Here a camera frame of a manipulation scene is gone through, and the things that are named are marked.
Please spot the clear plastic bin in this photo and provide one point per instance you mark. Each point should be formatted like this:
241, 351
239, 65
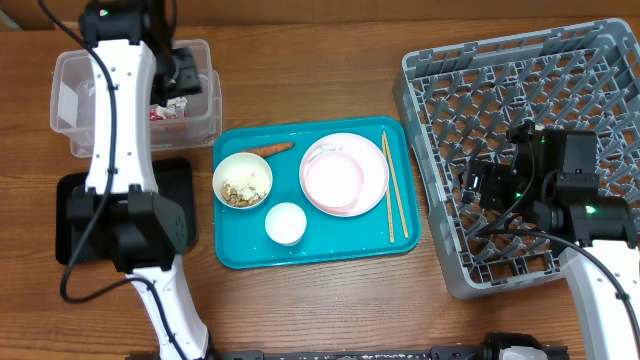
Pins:
72, 104

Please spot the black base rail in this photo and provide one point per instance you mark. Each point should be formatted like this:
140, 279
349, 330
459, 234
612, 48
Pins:
495, 346

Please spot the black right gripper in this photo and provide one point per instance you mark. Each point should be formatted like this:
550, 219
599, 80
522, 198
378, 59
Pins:
494, 178

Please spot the small white cup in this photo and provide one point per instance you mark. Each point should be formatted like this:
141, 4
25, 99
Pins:
285, 224

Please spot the black rectangular tray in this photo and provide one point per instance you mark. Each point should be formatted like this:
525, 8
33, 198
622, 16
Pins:
174, 180

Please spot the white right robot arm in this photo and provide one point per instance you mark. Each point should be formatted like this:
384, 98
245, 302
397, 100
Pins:
595, 236

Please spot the pink shallow bowl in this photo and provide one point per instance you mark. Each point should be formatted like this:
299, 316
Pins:
334, 180

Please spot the teal plastic tray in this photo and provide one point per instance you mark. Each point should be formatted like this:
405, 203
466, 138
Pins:
241, 241

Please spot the red foil wrapper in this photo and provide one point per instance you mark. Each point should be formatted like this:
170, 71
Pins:
167, 120

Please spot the cream bowl with food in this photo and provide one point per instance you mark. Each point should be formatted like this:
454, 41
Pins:
242, 181

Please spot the grey dishwasher rack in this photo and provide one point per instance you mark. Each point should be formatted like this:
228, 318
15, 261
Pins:
456, 104

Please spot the white napkin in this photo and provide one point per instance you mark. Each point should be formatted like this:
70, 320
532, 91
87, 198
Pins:
175, 108

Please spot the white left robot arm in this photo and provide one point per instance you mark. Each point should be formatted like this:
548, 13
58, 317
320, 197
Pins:
135, 66

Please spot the light wooden chopstick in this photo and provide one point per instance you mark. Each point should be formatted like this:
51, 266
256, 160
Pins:
387, 200

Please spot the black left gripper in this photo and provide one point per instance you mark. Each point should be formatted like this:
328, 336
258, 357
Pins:
189, 81

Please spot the orange carrot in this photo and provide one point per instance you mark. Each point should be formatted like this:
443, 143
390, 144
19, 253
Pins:
270, 150

